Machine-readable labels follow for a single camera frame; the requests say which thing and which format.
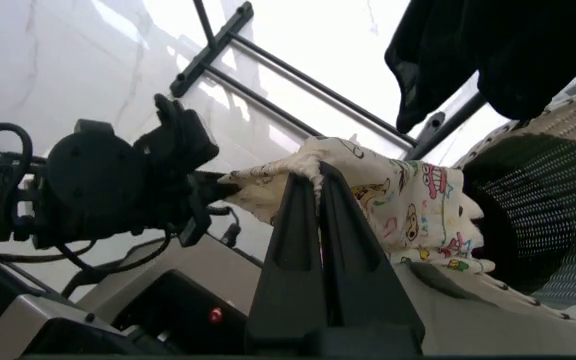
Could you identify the black clothes rack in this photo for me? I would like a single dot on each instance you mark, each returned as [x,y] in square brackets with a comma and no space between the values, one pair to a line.
[278,65]

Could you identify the black garment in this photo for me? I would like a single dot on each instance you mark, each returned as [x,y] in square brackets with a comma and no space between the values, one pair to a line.
[493,50]

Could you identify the cream printed garment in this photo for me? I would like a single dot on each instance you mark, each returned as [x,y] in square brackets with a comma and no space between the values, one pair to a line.
[408,200]

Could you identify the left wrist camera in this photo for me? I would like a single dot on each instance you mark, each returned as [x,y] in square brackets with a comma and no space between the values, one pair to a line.
[183,140]

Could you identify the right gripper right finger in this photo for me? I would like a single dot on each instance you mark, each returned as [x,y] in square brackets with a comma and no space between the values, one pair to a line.
[368,300]

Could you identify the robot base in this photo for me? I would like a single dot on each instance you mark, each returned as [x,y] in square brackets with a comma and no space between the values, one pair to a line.
[178,300]

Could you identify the white laundry basket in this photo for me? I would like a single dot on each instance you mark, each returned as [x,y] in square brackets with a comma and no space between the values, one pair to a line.
[543,210]

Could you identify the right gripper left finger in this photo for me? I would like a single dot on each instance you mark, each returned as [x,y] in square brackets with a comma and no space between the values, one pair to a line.
[288,290]

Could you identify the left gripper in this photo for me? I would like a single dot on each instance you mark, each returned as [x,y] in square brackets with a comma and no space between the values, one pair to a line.
[173,205]

